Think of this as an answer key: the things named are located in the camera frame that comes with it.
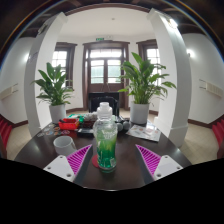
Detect red carpeted stairs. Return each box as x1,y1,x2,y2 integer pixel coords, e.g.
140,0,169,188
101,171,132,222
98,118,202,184
211,118,224,149
0,114,15,149

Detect box of small jars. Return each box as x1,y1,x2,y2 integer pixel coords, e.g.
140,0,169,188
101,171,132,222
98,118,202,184
83,112,99,128

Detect clear bottle with green drink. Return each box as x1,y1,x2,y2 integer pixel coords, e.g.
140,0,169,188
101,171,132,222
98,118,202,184
92,101,119,174

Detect white plastic cup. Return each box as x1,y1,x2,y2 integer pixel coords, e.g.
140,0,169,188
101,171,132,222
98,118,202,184
53,135,78,157

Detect white printed brochure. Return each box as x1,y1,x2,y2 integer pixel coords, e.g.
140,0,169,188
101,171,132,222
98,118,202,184
125,122,162,143

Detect black chair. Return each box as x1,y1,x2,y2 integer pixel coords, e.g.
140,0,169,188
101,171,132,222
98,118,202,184
87,91,120,116

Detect large potted plant, white pot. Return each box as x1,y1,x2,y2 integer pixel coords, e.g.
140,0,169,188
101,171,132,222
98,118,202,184
118,51,178,126

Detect dark wood glazed double door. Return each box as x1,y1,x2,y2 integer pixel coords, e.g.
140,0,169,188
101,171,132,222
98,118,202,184
82,40,131,103

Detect small potted plant, white pot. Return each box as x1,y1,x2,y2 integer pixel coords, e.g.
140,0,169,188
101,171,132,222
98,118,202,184
31,62,75,124

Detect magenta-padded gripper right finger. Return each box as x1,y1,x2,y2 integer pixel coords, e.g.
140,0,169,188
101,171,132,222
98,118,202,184
134,143,184,185

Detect dark wood framed window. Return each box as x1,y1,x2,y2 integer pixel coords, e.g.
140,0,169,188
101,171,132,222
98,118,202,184
136,39,161,81
51,42,78,88

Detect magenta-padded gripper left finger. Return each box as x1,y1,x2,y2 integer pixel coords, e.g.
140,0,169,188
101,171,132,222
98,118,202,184
42,143,94,186

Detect red box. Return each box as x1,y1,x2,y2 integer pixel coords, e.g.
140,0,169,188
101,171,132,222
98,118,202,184
58,117,80,131

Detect small black device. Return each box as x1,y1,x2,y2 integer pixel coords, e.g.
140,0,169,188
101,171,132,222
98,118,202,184
77,128,95,137

